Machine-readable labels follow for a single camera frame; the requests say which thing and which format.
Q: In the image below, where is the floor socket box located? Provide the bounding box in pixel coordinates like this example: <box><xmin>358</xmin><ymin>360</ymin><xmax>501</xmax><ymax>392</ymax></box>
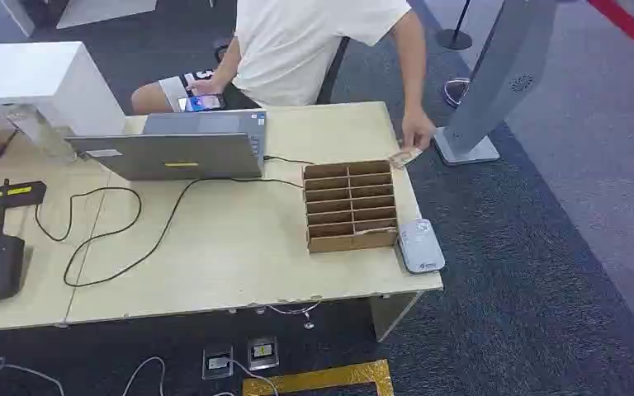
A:
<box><xmin>247</xmin><ymin>335</ymin><xmax>281</xmax><ymax>373</ymax></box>
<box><xmin>201</xmin><ymin>344</ymin><xmax>235</xmax><ymax>381</ymax></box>

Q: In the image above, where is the grey laptop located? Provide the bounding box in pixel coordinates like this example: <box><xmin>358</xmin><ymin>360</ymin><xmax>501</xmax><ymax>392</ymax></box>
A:
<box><xmin>65</xmin><ymin>110</ymin><xmax>267</xmax><ymax>182</ymax></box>

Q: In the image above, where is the person's right hand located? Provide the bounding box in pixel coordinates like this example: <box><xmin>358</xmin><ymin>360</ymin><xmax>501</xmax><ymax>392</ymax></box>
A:
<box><xmin>187</xmin><ymin>75</ymin><xmax>223</xmax><ymax>97</ymax></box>

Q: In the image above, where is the black stanchion post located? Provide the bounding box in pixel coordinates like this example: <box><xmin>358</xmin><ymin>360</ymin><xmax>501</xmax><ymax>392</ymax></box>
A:
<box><xmin>436</xmin><ymin>0</ymin><xmax>474</xmax><ymax>52</ymax></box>

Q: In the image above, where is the grey kiosk stand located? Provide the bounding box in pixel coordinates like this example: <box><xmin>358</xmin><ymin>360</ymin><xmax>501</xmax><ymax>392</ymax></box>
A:
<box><xmin>433</xmin><ymin>0</ymin><xmax>559</xmax><ymax>167</ymax></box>

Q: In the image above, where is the smartphone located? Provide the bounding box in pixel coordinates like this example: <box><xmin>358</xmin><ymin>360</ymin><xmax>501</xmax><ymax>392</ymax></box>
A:
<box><xmin>177</xmin><ymin>93</ymin><xmax>227</xmax><ymax>114</ymax></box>

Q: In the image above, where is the red barrier belt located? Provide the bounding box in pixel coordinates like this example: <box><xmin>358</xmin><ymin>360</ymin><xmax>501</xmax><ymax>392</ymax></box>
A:
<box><xmin>587</xmin><ymin>0</ymin><xmax>634</xmax><ymax>68</ymax></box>

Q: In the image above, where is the wooden card box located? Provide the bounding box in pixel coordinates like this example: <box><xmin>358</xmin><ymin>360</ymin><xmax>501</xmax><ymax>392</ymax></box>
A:
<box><xmin>301</xmin><ymin>159</ymin><xmax>400</xmax><ymax>255</ymax></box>

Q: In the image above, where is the grey card reader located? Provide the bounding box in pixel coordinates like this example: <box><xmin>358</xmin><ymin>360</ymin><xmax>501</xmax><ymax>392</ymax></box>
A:
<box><xmin>396</xmin><ymin>218</ymin><xmax>447</xmax><ymax>275</ymax></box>

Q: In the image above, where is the person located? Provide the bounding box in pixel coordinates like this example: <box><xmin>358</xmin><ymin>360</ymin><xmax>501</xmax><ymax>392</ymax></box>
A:
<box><xmin>130</xmin><ymin>0</ymin><xmax>438</xmax><ymax>153</ymax></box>

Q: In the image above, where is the black handheld scanner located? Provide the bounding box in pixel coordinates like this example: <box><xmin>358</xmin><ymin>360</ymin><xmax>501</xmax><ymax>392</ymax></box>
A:
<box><xmin>0</xmin><ymin>179</ymin><xmax>48</xmax><ymax>211</ymax></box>

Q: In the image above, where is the white hanging cable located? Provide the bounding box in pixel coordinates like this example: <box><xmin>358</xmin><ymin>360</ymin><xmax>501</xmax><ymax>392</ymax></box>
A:
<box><xmin>266</xmin><ymin>299</ymin><xmax>324</xmax><ymax>331</ymax></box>

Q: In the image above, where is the white floor cable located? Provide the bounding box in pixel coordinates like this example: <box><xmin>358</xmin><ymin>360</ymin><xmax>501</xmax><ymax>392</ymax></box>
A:
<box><xmin>122</xmin><ymin>356</ymin><xmax>168</xmax><ymax>396</ymax></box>
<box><xmin>0</xmin><ymin>357</ymin><xmax>67</xmax><ymax>396</ymax></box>

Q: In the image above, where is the black power cable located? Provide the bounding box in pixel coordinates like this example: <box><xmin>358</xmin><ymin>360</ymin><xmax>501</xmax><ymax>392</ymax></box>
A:
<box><xmin>35</xmin><ymin>155</ymin><xmax>316</xmax><ymax>289</ymax></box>

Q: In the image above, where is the person's left hand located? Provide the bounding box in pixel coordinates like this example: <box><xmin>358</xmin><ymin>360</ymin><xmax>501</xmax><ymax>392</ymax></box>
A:
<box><xmin>400</xmin><ymin>109</ymin><xmax>438</xmax><ymax>153</ymax></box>

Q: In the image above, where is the person's hand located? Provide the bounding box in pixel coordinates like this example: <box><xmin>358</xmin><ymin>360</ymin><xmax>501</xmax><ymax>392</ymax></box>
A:
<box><xmin>400</xmin><ymin>109</ymin><xmax>438</xmax><ymax>153</ymax></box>
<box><xmin>187</xmin><ymin>75</ymin><xmax>223</xmax><ymax>97</ymax></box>

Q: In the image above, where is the yellow floor tape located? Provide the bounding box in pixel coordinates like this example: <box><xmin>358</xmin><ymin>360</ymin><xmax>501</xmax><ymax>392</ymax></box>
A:
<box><xmin>242</xmin><ymin>359</ymin><xmax>395</xmax><ymax>396</ymax></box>

